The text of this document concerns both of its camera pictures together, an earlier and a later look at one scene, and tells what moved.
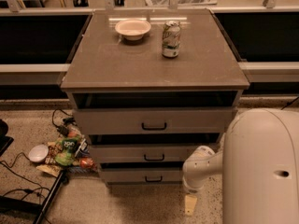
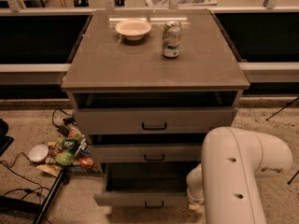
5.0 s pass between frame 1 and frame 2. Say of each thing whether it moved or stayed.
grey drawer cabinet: stayed
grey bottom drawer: moved
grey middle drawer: stayed
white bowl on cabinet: stayed
